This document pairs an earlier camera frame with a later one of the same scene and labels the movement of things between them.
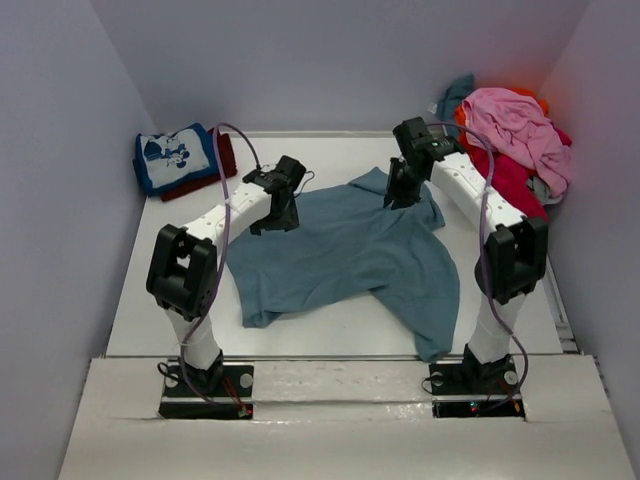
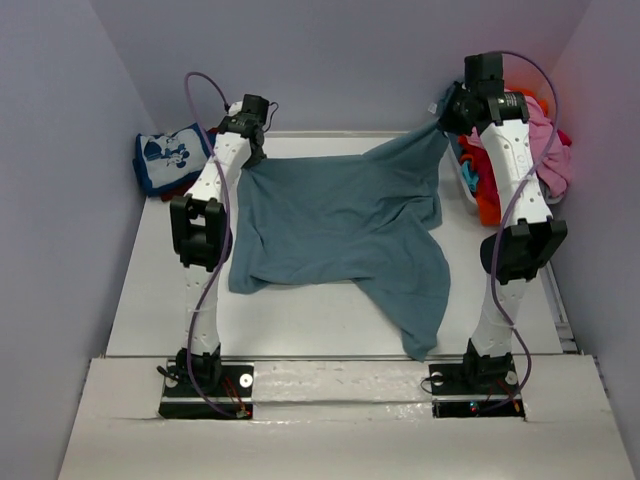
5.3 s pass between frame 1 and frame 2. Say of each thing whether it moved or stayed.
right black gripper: moved
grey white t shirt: stayed
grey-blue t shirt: moved
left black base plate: stayed
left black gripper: moved
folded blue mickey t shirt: stayed
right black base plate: stayed
